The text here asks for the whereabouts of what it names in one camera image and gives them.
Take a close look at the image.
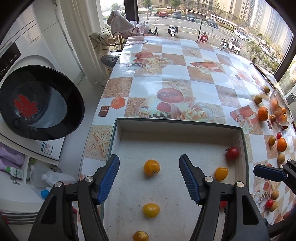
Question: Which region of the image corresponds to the checkered fruit tablecloth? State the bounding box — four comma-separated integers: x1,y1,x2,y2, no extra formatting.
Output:
78,36,295,240

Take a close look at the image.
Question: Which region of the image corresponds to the brown longan behind bowl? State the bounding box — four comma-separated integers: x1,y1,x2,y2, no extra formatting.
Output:
254,95,262,104

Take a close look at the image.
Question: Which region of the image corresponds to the red cherry tomato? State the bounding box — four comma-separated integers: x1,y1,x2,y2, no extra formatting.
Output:
276,132,282,140
265,199,274,209
226,147,239,161

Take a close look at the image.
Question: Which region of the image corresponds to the washing machine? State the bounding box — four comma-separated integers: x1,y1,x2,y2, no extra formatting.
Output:
1,1,84,165

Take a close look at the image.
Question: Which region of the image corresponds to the yellow cherry tomato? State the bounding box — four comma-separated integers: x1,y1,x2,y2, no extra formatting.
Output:
142,203,160,218
144,160,161,176
268,136,276,146
215,167,229,181

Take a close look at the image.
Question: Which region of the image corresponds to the dark longan beside bowl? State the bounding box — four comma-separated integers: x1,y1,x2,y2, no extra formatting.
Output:
264,86,270,93

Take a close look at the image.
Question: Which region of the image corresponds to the white tray box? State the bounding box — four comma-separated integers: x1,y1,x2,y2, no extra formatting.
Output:
102,118,248,240

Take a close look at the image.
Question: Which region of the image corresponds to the large mandarin orange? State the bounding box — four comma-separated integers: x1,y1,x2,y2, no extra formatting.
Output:
277,138,287,152

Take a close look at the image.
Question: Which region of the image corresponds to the clear glass fruit bowl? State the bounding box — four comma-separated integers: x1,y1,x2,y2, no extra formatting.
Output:
269,89,293,126

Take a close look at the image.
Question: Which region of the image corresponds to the small mandarin orange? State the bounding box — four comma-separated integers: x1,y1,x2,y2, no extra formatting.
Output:
257,106,269,121

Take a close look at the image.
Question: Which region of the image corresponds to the purple detergent bottle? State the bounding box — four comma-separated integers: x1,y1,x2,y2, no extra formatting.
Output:
0,143,25,165

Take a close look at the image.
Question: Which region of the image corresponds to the brown longan fruit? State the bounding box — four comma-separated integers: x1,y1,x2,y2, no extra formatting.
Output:
277,154,285,164

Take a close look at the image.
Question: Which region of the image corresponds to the brown longan near tray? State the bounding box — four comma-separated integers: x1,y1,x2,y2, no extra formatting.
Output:
271,190,280,200

